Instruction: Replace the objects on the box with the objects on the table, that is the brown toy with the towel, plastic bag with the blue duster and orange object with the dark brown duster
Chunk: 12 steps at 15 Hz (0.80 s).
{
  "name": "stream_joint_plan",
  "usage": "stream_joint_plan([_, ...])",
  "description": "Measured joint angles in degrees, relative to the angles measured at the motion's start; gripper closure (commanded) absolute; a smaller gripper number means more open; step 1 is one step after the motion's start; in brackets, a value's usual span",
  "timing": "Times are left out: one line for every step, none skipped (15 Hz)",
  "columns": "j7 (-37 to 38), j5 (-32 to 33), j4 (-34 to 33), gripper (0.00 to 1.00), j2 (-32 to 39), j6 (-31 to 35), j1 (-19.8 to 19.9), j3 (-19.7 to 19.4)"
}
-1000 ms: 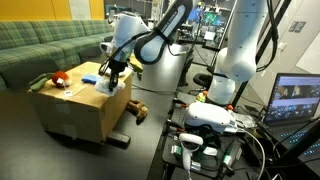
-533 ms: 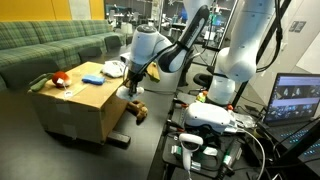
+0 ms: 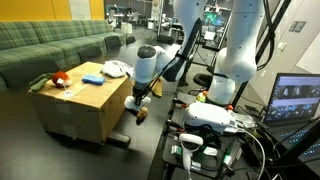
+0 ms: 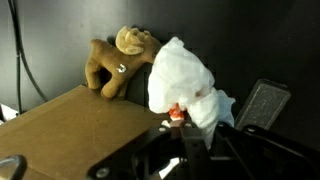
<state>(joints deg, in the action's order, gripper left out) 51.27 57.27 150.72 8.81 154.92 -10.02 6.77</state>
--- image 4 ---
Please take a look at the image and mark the brown cardboard box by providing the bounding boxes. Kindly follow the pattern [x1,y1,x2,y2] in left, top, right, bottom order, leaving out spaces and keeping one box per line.
[0,84,169,180]

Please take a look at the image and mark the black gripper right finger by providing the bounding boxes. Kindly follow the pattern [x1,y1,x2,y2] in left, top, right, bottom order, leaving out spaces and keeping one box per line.
[181,120,320,180]

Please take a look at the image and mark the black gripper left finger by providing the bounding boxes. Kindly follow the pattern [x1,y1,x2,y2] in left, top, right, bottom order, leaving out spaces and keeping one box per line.
[86,119,188,180]

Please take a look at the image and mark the thin black table cable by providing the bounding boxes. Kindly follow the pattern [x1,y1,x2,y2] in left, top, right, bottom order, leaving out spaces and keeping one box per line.
[7,0,48,115]

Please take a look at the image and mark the black rectangular foam block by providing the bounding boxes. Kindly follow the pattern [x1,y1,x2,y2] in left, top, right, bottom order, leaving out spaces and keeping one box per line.
[234,78,292,132]

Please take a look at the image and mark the brown moose plush toy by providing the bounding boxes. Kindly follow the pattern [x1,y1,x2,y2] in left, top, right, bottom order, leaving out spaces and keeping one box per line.
[84,25,164,100]

